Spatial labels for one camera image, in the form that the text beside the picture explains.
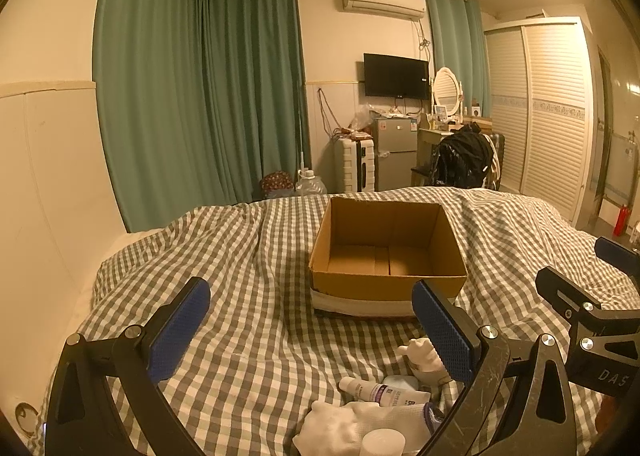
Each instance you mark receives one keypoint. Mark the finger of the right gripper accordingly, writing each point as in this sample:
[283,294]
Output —
[591,327]
[627,261]

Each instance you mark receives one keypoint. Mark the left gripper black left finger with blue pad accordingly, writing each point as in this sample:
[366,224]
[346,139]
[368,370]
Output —
[82,417]

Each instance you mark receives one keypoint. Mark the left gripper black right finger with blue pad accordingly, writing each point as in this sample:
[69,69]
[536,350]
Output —
[538,418]

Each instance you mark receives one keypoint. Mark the white purple label tube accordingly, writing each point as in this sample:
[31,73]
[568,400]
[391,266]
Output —
[384,395]

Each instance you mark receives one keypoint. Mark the white cylindrical bottle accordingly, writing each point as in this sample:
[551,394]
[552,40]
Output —
[383,442]

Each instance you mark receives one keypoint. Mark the white glove cloth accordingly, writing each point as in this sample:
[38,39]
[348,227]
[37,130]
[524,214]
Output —
[338,430]

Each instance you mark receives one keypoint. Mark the blue cloud tissue pack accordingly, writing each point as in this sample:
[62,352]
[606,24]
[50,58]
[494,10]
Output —
[402,382]

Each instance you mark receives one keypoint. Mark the red fire extinguisher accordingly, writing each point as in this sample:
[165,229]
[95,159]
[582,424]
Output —
[621,221]

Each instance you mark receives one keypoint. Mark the black clothes pile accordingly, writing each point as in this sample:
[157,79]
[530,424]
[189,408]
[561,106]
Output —
[463,159]

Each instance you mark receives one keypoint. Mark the white louvered wardrobe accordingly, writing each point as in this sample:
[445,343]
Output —
[542,103]

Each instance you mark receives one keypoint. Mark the brown cardboard box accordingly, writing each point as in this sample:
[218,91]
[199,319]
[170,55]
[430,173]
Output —
[377,250]

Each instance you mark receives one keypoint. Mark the white dressing table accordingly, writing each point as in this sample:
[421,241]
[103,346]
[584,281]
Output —
[430,148]

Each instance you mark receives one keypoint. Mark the oval white vanity mirror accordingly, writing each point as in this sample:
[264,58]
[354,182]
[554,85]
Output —
[446,94]

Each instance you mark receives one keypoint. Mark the silver mini fridge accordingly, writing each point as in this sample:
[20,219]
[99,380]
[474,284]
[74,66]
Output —
[396,147]

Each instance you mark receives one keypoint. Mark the white hard suitcase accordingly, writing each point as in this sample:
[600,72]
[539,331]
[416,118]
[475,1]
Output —
[354,165]

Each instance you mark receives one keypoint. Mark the dark patterned bag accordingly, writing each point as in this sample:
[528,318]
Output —
[277,184]

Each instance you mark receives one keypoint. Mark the narrow green window curtain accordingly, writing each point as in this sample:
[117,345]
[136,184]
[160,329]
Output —
[459,44]

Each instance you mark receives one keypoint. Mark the clear water jug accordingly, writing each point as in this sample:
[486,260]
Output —
[309,184]

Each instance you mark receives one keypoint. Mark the large green curtain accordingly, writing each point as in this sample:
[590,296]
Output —
[198,101]

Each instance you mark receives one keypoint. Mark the black wall television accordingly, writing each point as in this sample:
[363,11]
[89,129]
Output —
[395,77]

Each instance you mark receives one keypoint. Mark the white wall air conditioner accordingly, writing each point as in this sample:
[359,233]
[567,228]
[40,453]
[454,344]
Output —
[410,9]

